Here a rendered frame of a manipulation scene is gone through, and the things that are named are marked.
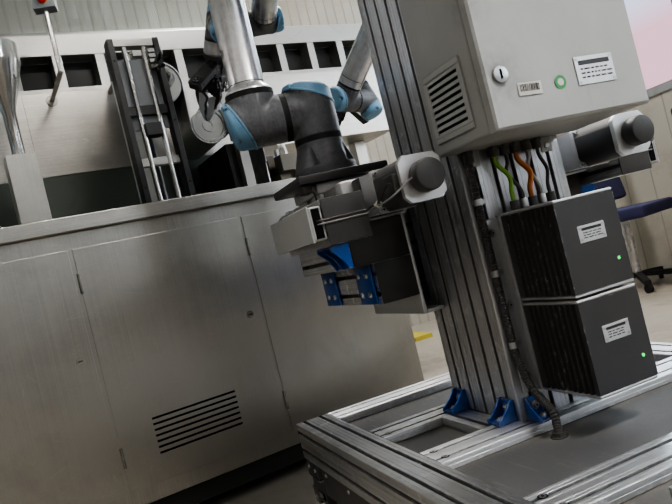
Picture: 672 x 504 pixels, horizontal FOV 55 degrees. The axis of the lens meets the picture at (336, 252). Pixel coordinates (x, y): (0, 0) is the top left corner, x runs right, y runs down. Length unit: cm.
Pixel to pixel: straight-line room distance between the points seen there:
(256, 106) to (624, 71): 78
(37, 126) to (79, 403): 109
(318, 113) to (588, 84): 62
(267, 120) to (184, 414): 87
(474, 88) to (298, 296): 110
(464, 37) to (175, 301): 114
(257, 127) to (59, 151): 115
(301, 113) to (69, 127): 121
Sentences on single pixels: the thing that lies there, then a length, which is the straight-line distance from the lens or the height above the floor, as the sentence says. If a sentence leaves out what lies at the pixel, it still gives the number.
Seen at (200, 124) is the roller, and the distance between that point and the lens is 233.
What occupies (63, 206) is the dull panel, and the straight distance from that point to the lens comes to 250.
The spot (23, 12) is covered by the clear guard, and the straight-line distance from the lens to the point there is 268.
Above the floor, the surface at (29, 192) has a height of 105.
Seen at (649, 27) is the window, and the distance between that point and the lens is 465.
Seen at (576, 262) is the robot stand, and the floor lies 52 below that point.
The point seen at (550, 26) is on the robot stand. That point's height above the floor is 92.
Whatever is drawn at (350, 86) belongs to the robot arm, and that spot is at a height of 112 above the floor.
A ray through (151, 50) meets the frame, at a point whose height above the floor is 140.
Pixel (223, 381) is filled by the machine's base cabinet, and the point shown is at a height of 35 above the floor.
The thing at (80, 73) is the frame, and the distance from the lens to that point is 273.
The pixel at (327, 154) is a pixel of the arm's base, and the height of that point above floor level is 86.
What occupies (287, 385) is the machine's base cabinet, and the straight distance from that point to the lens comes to 203.
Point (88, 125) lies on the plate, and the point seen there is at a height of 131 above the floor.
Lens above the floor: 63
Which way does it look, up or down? level
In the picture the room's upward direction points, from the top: 14 degrees counter-clockwise
